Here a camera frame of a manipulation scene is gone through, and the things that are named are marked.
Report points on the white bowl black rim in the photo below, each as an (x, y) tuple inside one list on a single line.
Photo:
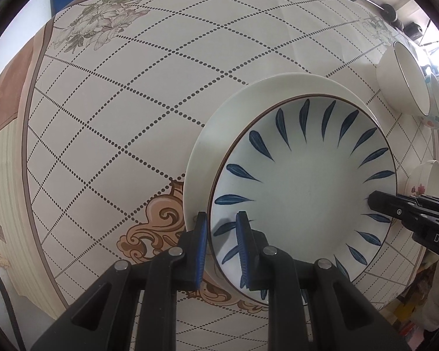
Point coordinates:
[(402, 82)]

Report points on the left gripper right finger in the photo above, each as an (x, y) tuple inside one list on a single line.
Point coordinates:
[(312, 306)]

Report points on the white plate grey flowers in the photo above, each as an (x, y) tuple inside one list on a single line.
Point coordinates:
[(223, 127)]

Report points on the white bowl blue rim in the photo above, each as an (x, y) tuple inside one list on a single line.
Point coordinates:
[(432, 119)]

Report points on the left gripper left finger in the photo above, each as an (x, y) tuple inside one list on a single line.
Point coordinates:
[(133, 307)]

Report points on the blue leaf pattern plate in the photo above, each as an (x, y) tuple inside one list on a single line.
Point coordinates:
[(303, 170)]

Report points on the beige striped bed cover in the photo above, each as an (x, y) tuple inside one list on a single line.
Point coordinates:
[(28, 274)]

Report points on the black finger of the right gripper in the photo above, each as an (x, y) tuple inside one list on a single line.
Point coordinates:
[(397, 206)]

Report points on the white bowl pink flowers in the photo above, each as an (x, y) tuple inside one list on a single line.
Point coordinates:
[(424, 180)]

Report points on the floral diamond pattern tablecloth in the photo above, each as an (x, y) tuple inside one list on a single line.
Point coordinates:
[(124, 89)]

